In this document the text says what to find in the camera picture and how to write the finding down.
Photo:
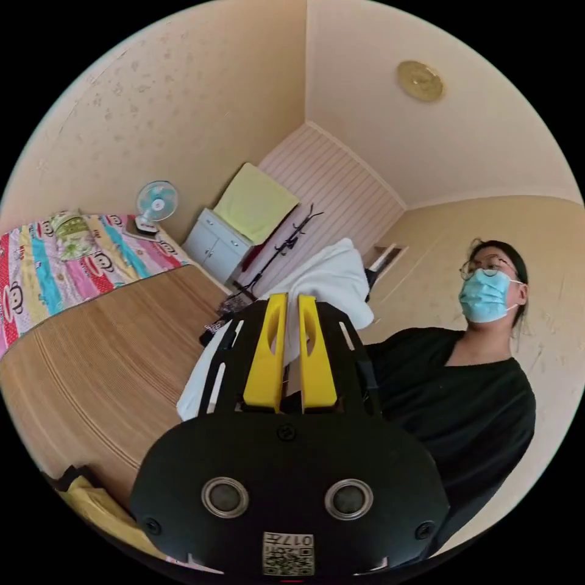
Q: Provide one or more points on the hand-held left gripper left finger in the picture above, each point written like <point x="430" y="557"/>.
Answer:
<point x="265" y="365"/>

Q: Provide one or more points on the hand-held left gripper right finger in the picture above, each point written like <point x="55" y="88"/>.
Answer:
<point x="316" y="370"/>

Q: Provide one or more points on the white long-sleeved shirt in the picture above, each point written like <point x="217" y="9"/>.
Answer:
<point x="331" y="279"/>

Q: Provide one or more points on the black coat rack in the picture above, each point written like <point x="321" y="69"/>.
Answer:
<point x="279" y="249"/>

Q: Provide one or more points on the white cupboard with yellow cloth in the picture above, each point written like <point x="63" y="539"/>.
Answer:
<point x="233" y="228"/>

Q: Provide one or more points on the person's body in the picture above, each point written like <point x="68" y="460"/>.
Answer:
<point x="461" y="393"/>

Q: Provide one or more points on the bed with woven mat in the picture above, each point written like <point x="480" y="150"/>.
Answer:
<point x="105" y="338"/>

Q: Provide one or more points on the small blue table fan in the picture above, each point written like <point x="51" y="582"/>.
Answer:
<point x="154" y="205"/>

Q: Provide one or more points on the pile of clothes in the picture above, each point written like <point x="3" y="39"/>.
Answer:
<point x="98" y="507"/>

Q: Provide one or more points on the green printed pillow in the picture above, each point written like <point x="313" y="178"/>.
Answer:
<point x="71" y="235"/>

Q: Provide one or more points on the round gold ceiling lamp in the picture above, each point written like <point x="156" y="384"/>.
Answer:
<point x="420" y="81"/>

